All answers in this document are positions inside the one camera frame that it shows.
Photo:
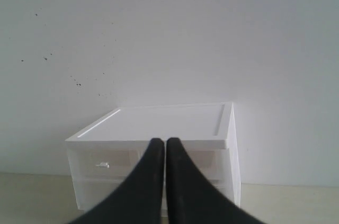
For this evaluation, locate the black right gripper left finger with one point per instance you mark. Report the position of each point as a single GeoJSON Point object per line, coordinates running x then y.
{"type": "Point", "coordinates": [138, 199]}

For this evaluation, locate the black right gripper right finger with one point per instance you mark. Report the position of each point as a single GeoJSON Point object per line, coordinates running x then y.
{"type": "Point", "coordinates": [191, 198]}

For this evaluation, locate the white plastic drawer cabinet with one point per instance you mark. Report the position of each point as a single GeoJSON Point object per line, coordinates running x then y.
{"type": "Point", "coordinates": [206, 126]}

